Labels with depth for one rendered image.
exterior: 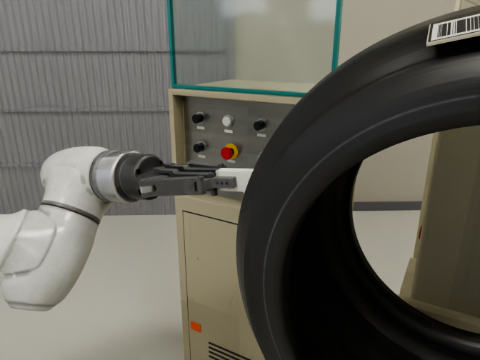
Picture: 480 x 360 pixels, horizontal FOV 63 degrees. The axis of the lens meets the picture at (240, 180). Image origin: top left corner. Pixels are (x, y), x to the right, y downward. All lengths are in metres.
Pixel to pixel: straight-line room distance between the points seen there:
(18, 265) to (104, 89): 2.68
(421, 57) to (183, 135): 1.12
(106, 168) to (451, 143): 0.56
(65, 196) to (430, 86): 0.56
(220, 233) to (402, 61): 1.09
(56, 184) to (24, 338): 1.74
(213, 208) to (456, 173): 0.83
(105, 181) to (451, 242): 0.60
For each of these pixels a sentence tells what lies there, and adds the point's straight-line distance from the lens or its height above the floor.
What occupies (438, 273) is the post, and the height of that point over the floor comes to 1.02.
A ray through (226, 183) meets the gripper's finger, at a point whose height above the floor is 1.23.
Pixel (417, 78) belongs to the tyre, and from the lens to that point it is 0.34.
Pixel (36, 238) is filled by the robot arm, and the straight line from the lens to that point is 0.68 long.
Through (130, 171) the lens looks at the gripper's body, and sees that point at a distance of 0.63.
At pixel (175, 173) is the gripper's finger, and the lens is 0.59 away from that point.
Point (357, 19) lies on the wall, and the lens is 3.33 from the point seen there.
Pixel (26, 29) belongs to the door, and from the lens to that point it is 3.46.
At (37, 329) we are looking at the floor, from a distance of 2.43.
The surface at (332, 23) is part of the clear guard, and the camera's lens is 1.10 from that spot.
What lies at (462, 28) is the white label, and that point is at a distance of 0.35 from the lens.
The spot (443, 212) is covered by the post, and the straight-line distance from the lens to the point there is 0.77.
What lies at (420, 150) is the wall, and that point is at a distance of 3.68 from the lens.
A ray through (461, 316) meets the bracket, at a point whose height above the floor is 0.95.
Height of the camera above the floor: 1.41
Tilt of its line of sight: 19 degrees down
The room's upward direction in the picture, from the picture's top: straight up
